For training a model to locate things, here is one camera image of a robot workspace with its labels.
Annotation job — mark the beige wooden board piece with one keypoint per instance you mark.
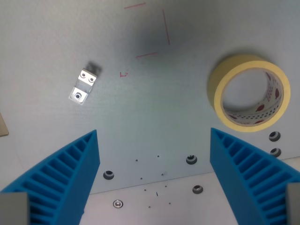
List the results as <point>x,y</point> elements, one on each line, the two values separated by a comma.
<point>2,127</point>

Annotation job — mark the yellow masking tape roll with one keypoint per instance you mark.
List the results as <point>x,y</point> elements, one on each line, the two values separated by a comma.
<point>249,93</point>

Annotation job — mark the silver screw head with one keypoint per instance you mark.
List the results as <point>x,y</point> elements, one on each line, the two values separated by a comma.
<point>117,203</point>

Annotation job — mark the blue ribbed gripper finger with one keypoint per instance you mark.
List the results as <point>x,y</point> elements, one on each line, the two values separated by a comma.
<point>248,168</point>
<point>63,171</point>

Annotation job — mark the small metal angle bracket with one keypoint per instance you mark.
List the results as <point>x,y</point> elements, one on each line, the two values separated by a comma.
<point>82,86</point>

